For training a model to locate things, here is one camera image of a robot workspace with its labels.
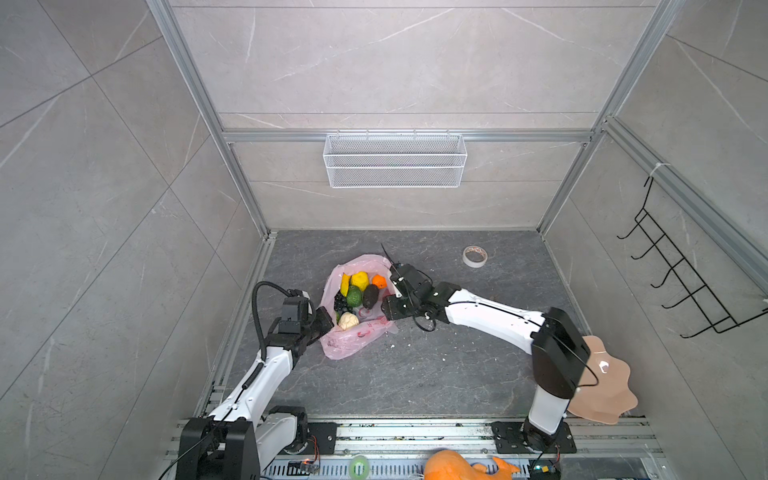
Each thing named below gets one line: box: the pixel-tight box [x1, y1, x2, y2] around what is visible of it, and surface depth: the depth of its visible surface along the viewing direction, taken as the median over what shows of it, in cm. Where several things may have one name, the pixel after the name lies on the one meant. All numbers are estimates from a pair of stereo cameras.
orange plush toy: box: [424, 450, 521, 480], surface depth 66 cm
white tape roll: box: [462, 245, 488, 268], surface depth 113 cm
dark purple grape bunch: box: [334, 290, 354, 316], surface depth 97 cm
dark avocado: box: [362, 284, 379, 309], surface depth 99 cm
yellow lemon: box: [351, 271, 369, 292], surface depth 100 cm
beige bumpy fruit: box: [338, 312, 359, 331], surface depth 90 cm
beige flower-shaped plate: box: [568, 335, 639, 425], surface depth 79 cm
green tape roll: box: [349, 455, 370, 480], surface depth 71 cm
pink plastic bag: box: [320, 254, 399, 360], surface depth 90 cm
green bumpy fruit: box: [346, 285, 363, 308], surface depth 97 cm
